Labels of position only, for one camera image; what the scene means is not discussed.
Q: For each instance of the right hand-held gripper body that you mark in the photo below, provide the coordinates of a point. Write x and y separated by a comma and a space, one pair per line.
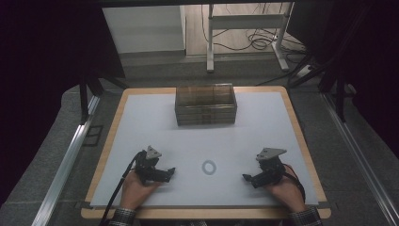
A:
269, 171

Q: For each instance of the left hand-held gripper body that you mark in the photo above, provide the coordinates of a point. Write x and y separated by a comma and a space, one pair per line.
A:
147, 166

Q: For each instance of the transparent brown drawer box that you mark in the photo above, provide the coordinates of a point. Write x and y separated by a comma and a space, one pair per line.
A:
204, 116

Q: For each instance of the person's right hand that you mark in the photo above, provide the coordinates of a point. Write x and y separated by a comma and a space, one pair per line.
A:
287, 193

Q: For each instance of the person's left hand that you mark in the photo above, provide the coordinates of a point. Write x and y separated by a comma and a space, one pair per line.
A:
133, 191

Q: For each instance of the black stand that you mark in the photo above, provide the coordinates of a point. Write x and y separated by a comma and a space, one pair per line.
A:
340, 100
84, 100

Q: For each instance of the white power strip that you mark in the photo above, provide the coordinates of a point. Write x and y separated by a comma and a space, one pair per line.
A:
303, 71

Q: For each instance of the white panel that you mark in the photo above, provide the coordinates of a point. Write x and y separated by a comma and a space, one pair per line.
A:
144, 28

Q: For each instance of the black curtain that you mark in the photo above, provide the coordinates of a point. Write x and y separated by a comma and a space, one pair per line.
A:
373, 62
40, 78

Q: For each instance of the aluminium rail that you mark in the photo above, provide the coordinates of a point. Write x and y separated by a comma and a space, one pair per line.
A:
67, 166
360, 160

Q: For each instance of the white desk frame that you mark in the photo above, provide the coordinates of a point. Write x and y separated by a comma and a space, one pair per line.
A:
244, 22

